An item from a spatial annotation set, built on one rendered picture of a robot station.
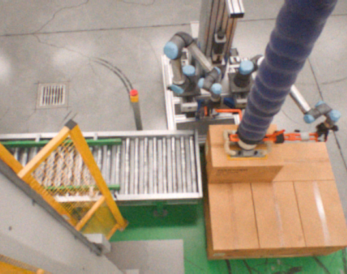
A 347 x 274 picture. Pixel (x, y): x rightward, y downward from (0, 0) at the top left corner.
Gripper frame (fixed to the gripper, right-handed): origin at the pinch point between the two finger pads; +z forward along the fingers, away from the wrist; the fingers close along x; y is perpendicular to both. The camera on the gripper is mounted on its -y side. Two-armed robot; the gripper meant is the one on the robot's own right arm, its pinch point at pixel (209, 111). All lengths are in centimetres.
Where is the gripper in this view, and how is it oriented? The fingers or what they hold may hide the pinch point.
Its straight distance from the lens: 298.1
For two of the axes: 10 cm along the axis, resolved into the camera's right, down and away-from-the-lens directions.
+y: 10.0, -0.2, 0.2
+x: -0.2, -8.9, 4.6
